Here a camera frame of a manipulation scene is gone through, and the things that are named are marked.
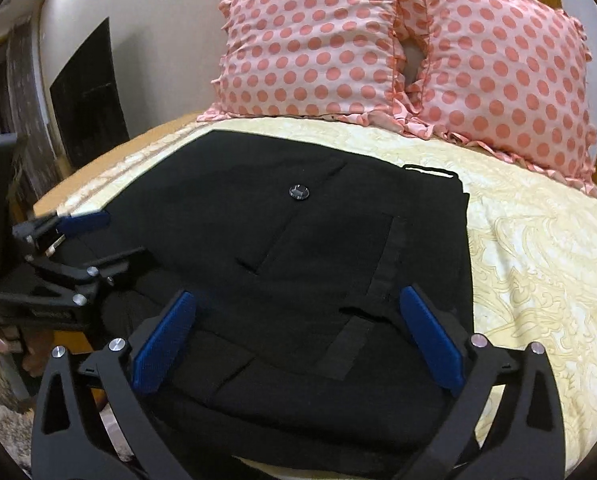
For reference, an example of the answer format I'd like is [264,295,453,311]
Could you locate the black pants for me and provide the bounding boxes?
[58,130,473,479]

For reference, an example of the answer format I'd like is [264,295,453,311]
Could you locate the person's left hand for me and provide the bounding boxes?
[0,327,54,377]

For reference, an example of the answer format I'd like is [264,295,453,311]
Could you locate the black television screen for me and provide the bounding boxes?
[50,20,129,169]

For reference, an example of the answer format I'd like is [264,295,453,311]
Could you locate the cream patterned bed sheet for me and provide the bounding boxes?
[32,114,597,478]

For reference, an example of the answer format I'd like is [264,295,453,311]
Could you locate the left pink polka dot pillow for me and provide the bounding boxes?
[199,0,433,139]

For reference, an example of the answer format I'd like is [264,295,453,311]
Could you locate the pink polka dot pillow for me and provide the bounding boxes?
[199,0,433,139]
[405,0,597,197]

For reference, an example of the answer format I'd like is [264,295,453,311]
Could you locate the right pink polka dot pillow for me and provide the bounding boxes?
[405,0,597,197]

